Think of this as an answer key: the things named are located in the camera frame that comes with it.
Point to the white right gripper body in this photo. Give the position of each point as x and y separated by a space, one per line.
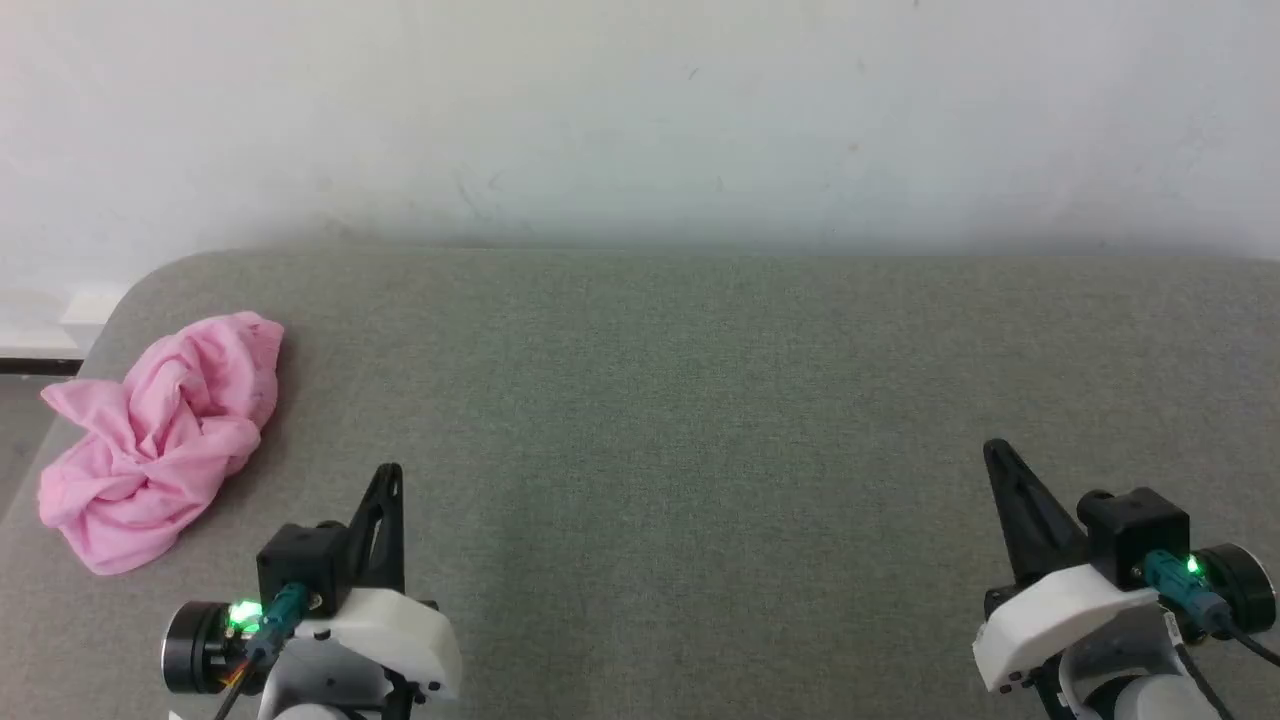
1050 615

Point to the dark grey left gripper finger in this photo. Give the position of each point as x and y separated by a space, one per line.
362 540
393 550

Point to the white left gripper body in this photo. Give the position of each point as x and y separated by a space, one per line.
405 640

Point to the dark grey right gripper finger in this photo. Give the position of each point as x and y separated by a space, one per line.
1018 540
1045 520

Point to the pink garment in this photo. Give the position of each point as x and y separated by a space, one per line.
165 440

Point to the grey-white left robot arm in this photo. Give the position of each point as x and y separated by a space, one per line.
320 690

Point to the black round right gripper motor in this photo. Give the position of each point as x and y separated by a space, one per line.
1245 585

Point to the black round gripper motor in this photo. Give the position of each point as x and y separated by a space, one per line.
1245 585
190 650

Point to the black round left gripper motor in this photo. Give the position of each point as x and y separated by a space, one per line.
190 650

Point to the grey-green fabric sofa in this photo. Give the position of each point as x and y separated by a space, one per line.
700 420

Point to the white skirting board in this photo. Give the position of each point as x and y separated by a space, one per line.
50 320

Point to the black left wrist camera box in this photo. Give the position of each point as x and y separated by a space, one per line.
300 555

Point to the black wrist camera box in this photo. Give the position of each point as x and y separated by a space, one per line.
300 555
1135 525

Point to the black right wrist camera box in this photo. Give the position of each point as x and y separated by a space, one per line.
1135 525

